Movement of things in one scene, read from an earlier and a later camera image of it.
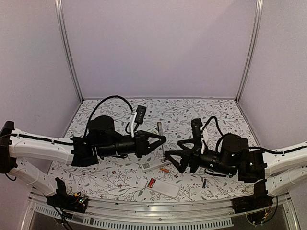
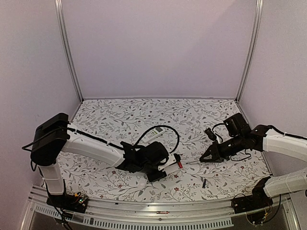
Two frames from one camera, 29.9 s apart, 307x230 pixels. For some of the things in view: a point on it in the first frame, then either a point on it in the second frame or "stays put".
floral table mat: (153, 177) stays put
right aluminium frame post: (255, 33) stays put
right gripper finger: (196, 142) to (216, 153)
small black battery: (204, 183) stays put
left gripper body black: (140, 145) to (147, 169)
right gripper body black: (194, 155) to (234, 147)
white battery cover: (142, 182) stays put
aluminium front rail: (110, 212) stays put
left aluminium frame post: (60, 15) stays put
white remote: (162, 187) to (173, 168)
